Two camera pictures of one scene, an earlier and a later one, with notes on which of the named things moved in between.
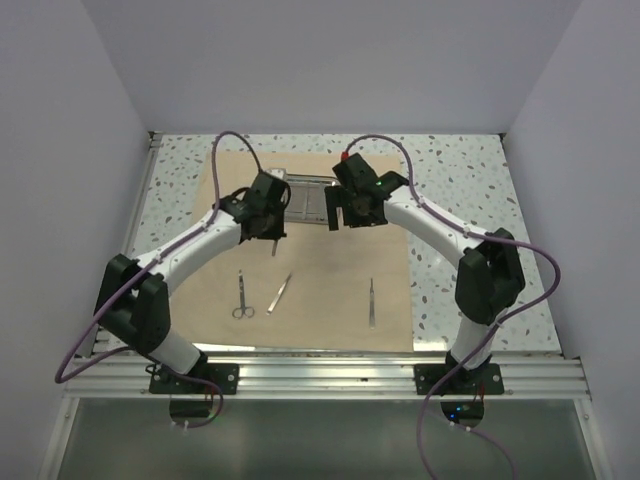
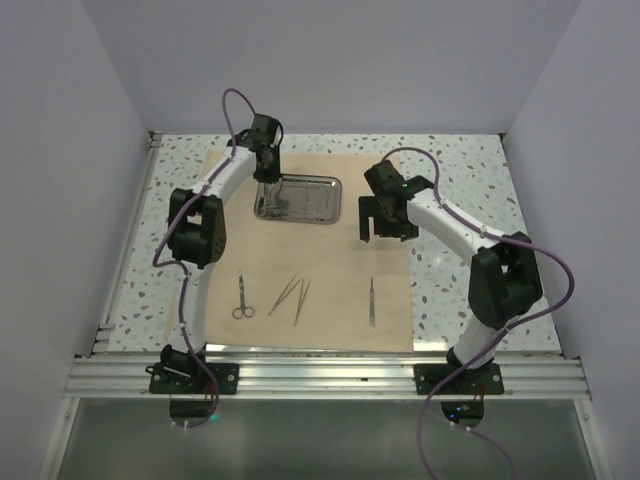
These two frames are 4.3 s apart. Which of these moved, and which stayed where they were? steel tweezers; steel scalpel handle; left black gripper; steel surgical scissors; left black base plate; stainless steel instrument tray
Moved: left black gripper; steel tweezers
Stayed: left black base plate; steel surgical scissors; stainless steel instrument tray; steel scalpel handle
